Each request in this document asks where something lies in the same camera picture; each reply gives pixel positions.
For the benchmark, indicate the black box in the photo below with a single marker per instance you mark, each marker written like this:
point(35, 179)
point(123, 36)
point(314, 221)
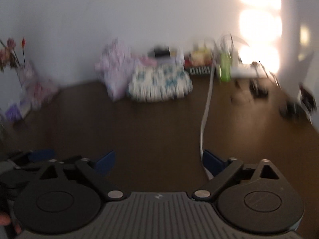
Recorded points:
point(159, 51)

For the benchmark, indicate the white bottle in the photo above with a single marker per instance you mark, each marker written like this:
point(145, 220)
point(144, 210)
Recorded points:
point(179, 56)

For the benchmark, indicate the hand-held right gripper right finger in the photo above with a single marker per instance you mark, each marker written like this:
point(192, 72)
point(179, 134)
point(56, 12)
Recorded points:
point(211, 163)

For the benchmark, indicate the purple box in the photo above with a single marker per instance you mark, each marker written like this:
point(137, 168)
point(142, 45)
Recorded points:
point(16, 110)

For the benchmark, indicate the person's left hand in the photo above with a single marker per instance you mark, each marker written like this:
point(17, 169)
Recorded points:
point(5, 218)

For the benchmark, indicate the black device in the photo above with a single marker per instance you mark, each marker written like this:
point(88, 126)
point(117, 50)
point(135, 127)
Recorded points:
point(259, 87)
point(292, 109)

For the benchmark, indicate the green bottle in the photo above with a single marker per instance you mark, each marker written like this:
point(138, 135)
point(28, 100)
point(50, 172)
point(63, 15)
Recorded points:
point(224, 66)

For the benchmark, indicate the purple floral garment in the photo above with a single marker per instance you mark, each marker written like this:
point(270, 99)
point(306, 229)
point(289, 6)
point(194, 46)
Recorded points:
point(113, 67)

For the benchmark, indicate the potted plant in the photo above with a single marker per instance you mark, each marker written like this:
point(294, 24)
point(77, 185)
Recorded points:
point(230, 42)

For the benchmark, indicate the flower vase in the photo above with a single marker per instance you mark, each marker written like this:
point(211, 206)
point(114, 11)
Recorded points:
point(37, 87)

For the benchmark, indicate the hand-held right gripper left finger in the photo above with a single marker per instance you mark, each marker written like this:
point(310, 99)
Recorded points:
point(106, 163)

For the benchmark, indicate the dark printed card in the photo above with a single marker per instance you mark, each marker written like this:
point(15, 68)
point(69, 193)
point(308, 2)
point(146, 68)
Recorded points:
point(307, 99)

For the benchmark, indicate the pink artificial flowers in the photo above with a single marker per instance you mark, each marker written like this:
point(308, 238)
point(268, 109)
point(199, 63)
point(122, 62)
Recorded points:
point(8, 52)

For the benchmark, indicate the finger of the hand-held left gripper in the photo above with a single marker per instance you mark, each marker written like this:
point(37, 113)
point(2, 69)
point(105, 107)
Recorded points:
point(41, 154)

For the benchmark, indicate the white teal floral garment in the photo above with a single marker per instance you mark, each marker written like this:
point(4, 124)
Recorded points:
point(159, 84)

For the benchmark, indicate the basket of snacks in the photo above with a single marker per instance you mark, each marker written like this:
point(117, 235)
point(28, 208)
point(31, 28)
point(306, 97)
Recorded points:
point(200, 59)

